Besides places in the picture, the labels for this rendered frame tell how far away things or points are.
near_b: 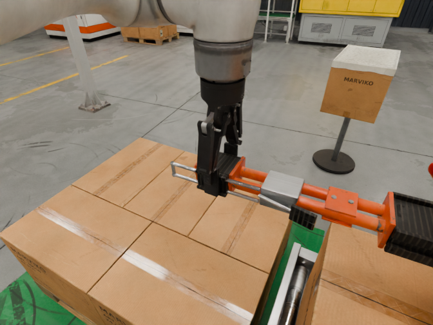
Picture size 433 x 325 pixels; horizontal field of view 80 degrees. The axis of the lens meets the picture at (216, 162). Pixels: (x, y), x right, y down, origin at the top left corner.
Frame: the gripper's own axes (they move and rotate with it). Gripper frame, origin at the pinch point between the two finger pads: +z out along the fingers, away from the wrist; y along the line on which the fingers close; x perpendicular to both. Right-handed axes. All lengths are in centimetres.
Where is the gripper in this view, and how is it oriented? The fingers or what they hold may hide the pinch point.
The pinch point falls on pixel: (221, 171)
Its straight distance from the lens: 54.4
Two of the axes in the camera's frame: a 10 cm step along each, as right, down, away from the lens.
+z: 0.0, 8.0, 6.0
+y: 4.6, -5.3, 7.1
